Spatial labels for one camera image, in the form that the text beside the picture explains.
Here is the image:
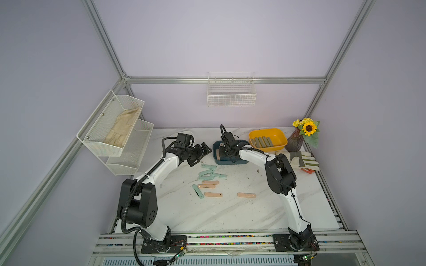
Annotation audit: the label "dark teal storage box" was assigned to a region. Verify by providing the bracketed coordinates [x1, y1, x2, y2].
[213, 141, 248, 165]

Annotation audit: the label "yellow storage box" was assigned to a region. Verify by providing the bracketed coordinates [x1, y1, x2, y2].
[248, 128, 288, 153]

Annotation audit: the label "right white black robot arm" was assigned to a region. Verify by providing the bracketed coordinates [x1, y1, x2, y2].
[216, 144, 314, 251]

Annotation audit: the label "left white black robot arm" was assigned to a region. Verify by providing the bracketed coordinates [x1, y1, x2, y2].
[117, 133, 212, 242]

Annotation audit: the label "white storage box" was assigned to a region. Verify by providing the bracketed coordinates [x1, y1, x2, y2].
[180, 130, 195, 141]

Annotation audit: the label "mint knife top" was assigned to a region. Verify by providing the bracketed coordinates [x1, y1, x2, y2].
[201, 164, 217, 169]

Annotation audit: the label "mint knife upper middle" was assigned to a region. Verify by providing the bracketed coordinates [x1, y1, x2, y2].
[198, 169, 215, 177]

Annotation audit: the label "mint knife short middle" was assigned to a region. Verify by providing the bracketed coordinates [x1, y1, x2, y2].
[211, 172, 227, 178]

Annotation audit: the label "mint knife lower middle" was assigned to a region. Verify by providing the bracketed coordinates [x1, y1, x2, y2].
[197, 176, 215, 181]

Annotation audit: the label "mint knife far left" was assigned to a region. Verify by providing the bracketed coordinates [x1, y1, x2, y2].
[192, 185, 205, 199]

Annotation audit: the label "purple glass vase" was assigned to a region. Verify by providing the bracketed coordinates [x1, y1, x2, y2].
[285, 128, 304, 152]

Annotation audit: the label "beige cloth in shelf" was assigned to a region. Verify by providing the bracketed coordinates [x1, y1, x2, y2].
[104, 108, 142, 148]

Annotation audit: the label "white green work glove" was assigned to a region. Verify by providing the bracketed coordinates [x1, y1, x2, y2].
[275, 151, 321, 175]

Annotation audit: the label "yellow sunflower bouquet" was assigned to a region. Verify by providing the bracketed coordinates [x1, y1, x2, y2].
[292, 117, 320, 149]

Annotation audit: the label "white mesh two-tier shelf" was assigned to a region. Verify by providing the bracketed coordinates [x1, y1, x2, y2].
[77, 90, 154, 176]

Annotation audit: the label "white wire wall basket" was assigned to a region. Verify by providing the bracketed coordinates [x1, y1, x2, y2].
[207, 72, 257, 108]

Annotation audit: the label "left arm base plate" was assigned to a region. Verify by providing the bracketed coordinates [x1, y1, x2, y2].
[140, 235, 187, 254]

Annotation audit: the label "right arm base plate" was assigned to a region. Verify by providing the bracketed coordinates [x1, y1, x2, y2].
[272, 233, 320, 252]

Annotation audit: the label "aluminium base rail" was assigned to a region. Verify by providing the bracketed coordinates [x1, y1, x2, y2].
[92, 231, 368, 257]

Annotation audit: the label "aluminium frame struts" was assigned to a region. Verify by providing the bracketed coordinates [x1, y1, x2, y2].
[1, 1, 375, 264]

